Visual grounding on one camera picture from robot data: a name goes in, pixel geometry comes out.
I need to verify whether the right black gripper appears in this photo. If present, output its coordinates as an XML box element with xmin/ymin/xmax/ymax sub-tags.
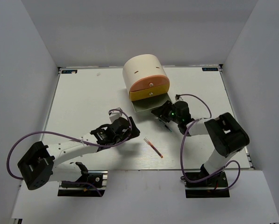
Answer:
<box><xmin>152</xmin><ymin>100</ymin><xmax>182</xmax><ymax>124</ymax></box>

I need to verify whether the orange drawer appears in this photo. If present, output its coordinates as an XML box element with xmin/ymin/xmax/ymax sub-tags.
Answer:
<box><xmin>129</xmin><ymin>75</ymin><xmax>170</xmax><ymax>92</ymax></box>

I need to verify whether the cream round drawer box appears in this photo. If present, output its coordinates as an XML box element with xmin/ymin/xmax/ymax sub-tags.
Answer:
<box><xmin>122</xmin><ymin>54</ymin><xmax>167</xmax><ymax>92</ymax></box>

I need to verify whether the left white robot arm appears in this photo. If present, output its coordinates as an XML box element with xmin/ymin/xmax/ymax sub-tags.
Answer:
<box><xmin>17</xmin><ymin>117</ymin><xmax>140</xmax><ymax>190</ymax></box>

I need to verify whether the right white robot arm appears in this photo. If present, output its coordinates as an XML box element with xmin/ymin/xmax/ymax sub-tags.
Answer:
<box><xmin>151</xmin><ymin>100</ymin><xmax>250</xmax><ymax>186</ymax></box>

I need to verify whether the green gel pen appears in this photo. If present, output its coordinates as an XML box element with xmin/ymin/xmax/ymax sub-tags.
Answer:
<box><xmin>158</xmin><ymin>119</ymin><xmax>172</xmax><ymax>133</ymax></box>

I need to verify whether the red gel pen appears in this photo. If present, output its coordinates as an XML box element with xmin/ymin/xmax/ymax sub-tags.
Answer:
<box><xmin>143</xmin><ymin>138</ymin><xmax>163</xmax><ymax>158</ymax></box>

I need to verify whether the right blue table label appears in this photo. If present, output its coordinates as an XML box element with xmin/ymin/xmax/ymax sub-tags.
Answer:
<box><xmin>202</xmin><ymin>67</ymin><xmax>219</xmax><ymax>71</ymax></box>

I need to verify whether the blue table label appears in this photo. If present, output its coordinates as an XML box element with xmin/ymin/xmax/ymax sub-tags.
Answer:
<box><xmin>202</xmin><ymin>67</ymin><xmax>219</xmax><ymax>71</ymax></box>
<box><xmin>61</xmin><ymin>70</ymin><xmax>78</xmax><ymax>74</ymax></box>

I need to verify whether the left blue table label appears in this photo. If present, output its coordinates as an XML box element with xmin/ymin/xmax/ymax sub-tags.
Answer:
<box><xmin>61</xmin><ymin>70</ymin><xmax>78</xmax><ymax>74</ymax></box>

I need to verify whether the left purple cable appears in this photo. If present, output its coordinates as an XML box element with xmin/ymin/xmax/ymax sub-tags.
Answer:
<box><xmin>6</xmin><ymin>109</ymin><xmax>133</xmax><ymax>196</ymax></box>

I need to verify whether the purple cable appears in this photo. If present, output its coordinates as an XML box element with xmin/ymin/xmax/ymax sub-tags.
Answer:
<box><xmin>176</xmin><ymin>93</ymin><xmax>242</xmax><ymax>192</ymax></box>
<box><xmin>6</xmin><ymin>109</ymin><xmax>133</xmax><ymax>196</ymax></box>

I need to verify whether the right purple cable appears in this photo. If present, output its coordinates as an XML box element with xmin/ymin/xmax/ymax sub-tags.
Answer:
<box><xmin>176</xmin><ymin>93</ymin><xmax>242</xmax><ymax>192</ymax></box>

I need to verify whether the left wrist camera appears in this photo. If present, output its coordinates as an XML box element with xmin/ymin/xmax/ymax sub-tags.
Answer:
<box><xmin>108</xmin><ymin>107</ymin><xmax>122</xmax><ymax>123</ymax></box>

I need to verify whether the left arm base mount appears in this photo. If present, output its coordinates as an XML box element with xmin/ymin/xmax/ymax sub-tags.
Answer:
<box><xmin>57</xmin><ymin>171</ymin><xmax>108</xmax><ymax>197</ymax></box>

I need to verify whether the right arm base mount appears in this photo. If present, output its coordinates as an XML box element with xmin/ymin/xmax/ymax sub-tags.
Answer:
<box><xmin>180</xmin><ymin>172</ymin><xmax>230</xmax><ymax>198</ymax></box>

